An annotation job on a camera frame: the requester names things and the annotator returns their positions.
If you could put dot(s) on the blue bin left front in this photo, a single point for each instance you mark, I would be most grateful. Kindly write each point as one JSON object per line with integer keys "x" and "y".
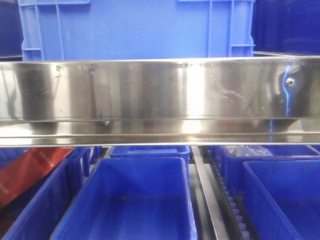
{"x": 34, "y": 214}

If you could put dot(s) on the steel divider rail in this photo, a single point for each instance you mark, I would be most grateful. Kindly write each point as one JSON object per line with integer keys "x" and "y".
{"x": 214, "y": 216}

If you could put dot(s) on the blue bin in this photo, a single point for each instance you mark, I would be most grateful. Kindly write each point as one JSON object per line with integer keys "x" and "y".
{"x": 135, "y": 151}
{"x": 232, "y": 169}
{"x": 34, "y": 214}
{"x": 132, "y": 199}
{"x": 282, "y": 199}

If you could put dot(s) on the blue bin centre front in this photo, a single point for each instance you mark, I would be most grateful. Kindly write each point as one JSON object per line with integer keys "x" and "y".
{"x": 132, "y": 199}

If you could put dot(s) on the dark blue crate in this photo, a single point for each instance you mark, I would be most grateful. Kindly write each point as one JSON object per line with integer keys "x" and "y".
{"x": 286, "y": 26}
{"x": 11, "y": 34}

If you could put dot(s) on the dark blue crate upper right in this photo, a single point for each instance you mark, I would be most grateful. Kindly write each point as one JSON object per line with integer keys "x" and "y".
{"x": 286, "y": 26}

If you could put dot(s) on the clear plastic bag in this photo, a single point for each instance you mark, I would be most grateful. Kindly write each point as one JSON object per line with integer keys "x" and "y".
{"x": 248, "y": 150}

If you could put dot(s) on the blue bin right front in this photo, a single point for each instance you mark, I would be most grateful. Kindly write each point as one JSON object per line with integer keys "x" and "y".
{"x": 282, "y": 199}

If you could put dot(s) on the stainless steel shelf rail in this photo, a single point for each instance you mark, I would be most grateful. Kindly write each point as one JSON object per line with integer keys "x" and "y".
{"x": 193, "y": 101}

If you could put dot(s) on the large blue crate upper shelf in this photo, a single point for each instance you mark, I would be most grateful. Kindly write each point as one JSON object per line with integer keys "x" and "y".
{"x": 135, "y": 29}

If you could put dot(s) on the dark blue crate upper left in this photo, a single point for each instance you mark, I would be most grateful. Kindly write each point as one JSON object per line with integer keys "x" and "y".
{"x": 11, "y": 34}

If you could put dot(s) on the roller track strip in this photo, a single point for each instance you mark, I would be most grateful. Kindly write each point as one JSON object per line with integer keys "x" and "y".
{"x": 237, "y": 221}

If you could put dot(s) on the blue bin right rear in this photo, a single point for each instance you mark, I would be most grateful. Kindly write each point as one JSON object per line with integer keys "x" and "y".
{"x": 232, "y": 169}

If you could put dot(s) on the steel rail screw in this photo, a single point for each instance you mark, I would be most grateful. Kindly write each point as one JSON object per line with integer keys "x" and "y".
{"x": 289, "y": 82}

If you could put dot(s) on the blue bin centre rear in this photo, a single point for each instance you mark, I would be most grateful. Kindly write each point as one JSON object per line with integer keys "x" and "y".
{"x": 135, "y": 151}

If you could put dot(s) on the red foil package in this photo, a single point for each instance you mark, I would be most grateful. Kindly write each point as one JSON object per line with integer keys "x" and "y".
{"x": 29, "y": 168}

